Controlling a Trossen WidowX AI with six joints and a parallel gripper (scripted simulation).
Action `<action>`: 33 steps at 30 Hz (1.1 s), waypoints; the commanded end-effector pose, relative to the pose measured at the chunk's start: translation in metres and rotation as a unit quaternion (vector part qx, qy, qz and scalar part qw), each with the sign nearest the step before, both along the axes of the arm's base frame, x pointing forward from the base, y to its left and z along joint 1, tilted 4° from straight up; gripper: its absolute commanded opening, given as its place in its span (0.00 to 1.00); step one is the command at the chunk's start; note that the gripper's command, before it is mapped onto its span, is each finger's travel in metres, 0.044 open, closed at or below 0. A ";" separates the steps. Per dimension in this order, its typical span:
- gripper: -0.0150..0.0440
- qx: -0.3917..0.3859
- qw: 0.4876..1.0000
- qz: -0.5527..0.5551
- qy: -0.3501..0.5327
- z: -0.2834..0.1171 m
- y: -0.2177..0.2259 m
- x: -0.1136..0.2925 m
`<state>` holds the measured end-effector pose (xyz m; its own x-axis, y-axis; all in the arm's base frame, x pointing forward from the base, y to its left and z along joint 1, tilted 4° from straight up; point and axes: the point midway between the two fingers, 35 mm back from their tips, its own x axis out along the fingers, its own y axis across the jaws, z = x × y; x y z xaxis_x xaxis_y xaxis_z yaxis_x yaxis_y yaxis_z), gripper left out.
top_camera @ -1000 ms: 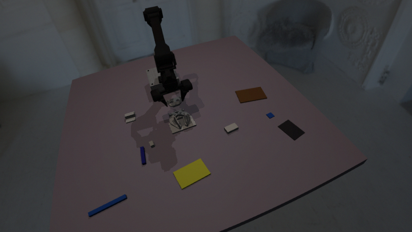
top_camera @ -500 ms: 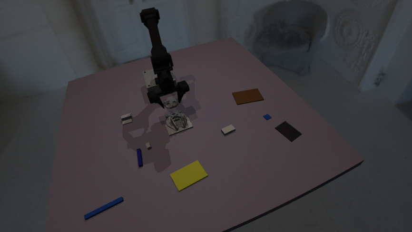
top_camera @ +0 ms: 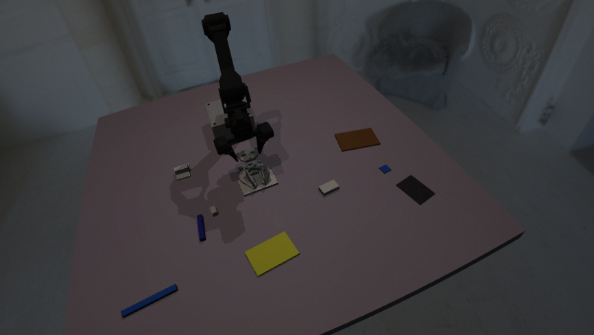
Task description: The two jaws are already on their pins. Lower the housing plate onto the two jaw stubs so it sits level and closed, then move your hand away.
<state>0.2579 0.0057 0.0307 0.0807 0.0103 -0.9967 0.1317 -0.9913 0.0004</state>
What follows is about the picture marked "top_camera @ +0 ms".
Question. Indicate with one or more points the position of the dark blue rectangular bar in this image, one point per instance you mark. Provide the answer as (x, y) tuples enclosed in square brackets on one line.
[(201, 231)]

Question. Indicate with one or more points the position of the dark blue flat bar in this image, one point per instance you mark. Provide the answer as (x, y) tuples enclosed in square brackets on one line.
[(149, 301)]

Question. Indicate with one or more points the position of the small blue flat square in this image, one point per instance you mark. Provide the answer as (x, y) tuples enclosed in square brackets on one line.
[(384, 169)]

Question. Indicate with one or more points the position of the olive yellow flat rectangular plate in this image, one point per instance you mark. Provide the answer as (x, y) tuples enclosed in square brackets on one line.
[(272, 253)]

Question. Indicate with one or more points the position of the brown flat rectangular plate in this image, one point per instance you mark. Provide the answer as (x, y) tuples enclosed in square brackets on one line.
[(351, 140)]

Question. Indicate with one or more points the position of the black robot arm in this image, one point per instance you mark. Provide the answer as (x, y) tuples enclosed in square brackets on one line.
[(232, 91)]

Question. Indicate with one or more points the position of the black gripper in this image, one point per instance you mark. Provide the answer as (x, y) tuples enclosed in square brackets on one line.
[(263, 132)]

